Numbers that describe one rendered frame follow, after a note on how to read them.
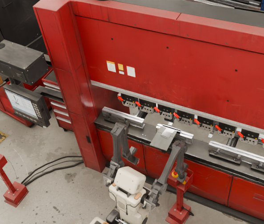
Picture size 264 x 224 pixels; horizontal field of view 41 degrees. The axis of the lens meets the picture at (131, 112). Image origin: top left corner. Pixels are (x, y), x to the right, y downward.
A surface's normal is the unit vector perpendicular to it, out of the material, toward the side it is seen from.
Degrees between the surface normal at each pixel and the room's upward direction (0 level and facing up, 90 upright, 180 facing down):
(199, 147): 0
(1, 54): 1
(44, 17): 90
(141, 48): 90
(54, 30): 90
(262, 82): 90
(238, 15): 0
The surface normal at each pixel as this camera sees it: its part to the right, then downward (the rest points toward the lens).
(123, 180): -0.50, 0.00
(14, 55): -0.10, -0.68
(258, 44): -0.46, 0.67
